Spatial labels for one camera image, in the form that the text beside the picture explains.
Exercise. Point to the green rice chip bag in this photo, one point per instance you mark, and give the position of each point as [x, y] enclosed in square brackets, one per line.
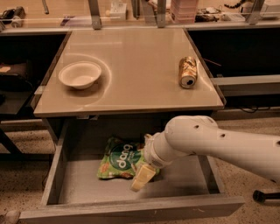
[121, 159]

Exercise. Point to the black chair caster lower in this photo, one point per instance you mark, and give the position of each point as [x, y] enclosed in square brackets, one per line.
[261, 197]

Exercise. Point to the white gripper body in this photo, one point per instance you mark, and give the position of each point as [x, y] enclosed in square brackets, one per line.
[150, 153]

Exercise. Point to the white box on shelf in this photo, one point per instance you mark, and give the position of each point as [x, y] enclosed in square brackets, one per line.
[117, 11]

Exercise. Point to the white paper bowl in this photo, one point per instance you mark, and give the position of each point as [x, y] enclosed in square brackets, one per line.
[80, 75]

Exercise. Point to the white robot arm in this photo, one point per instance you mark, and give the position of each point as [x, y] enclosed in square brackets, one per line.
[187, 135]

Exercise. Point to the pink stacked container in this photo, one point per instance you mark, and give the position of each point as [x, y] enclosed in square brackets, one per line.
[183, 11]

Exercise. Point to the open grey drawer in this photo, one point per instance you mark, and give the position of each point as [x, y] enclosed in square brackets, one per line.
[190, 188]

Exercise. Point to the grey counter cabinet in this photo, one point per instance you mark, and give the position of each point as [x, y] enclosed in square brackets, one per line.
[140, 74]

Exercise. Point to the gold soda can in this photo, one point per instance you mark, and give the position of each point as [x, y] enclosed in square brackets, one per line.
[187, 72]

